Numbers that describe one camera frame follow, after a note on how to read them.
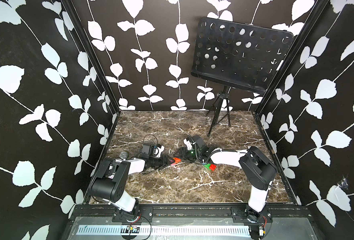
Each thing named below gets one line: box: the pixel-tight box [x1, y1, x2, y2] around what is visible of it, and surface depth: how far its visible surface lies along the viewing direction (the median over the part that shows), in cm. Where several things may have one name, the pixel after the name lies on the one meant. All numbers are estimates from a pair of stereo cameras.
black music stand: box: [190, 16, 294, 136], surface depth 67 cm
